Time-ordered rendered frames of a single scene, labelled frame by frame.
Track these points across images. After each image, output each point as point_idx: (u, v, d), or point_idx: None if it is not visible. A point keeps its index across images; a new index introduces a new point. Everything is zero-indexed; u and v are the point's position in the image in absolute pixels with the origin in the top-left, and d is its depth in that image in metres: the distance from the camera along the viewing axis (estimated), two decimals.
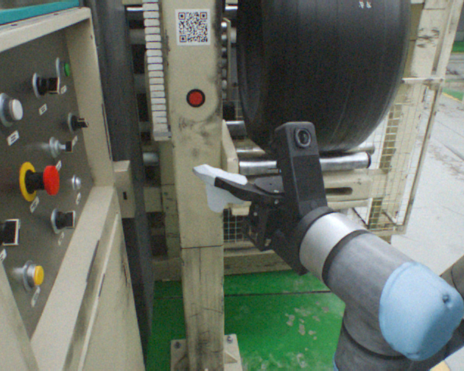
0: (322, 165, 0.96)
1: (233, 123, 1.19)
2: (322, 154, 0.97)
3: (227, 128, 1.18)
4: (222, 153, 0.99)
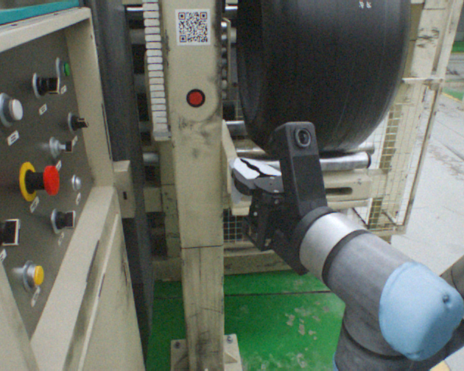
0: (322, 165, 0.96)
1: (233, 123, 1.19)
2: (322, 154, 0.97)
3: (227, 128, 1.18)
4: (222, 153, 0.99)
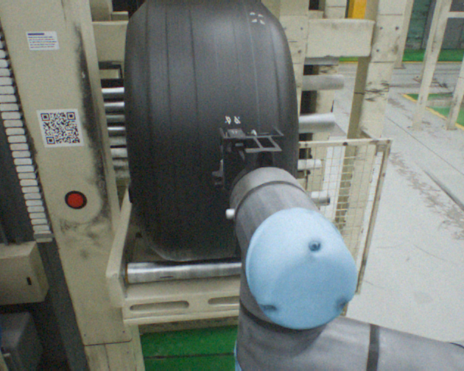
0: (223, 271, 0.85)
1: None
2: (224, 258, 0.86)
3: None
4: None
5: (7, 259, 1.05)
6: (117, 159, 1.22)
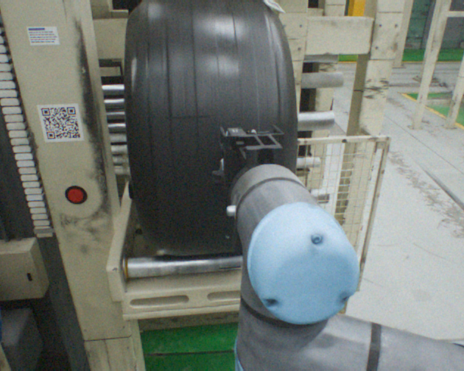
0: None
1: None
2: (225, 269, 0.86)
3: None
4: None
5: (8, 255, 1.05)
6: (117, 156, 1.22)
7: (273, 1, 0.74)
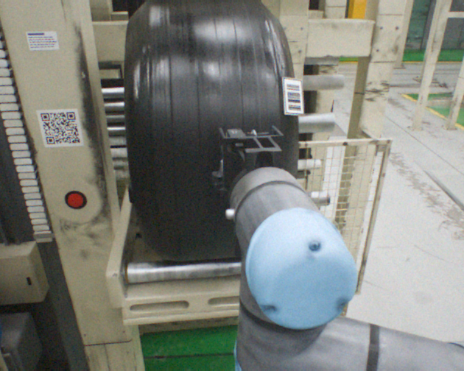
0: None
1: None
2: None
3: None
4: None
5: (7, 259, 1.05)
6: (117, 159, 1.22)
7: (296, 79, 0.62)
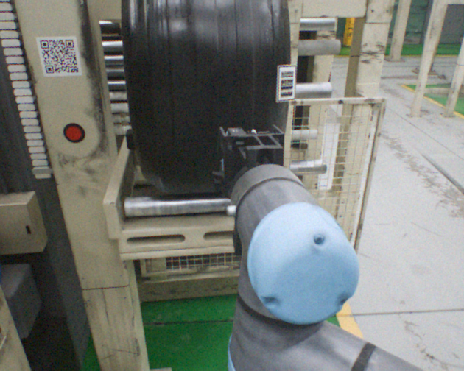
0: (217, 191, 0.89)
1: None
2: None
3: None
4: None
5: (7, 206, 1.06)
6: (116, 115, 1.23)
7: (292, 65, 0.64)
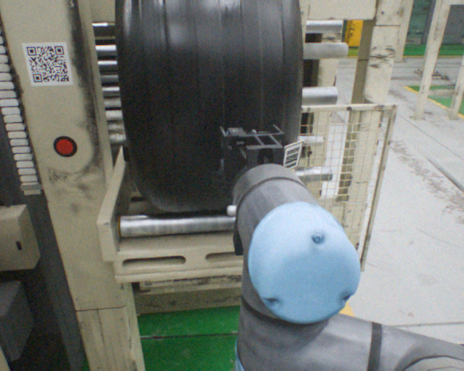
0: (221, 211, 0.81)
1: None
2: None
3: None
4: None
5: None
6: (112, 123, 1.17)
7: (298, 143, 0.63)
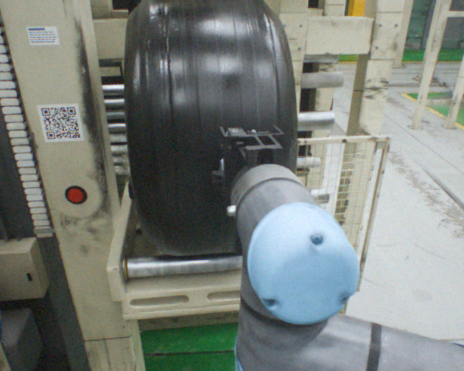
0: (222, 253, 0.86)
1: None
2: None
3: None
4: None
5: (8, 255, 1.05)
6: (117, 156, 1.22)
7: None
